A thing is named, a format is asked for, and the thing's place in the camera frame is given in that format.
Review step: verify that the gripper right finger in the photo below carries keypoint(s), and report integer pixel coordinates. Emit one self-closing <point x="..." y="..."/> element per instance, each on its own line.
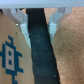
<point x="54" y="26"/>

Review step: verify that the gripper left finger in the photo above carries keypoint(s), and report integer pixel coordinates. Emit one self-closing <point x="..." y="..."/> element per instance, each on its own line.
<point x="23" y="25"/>

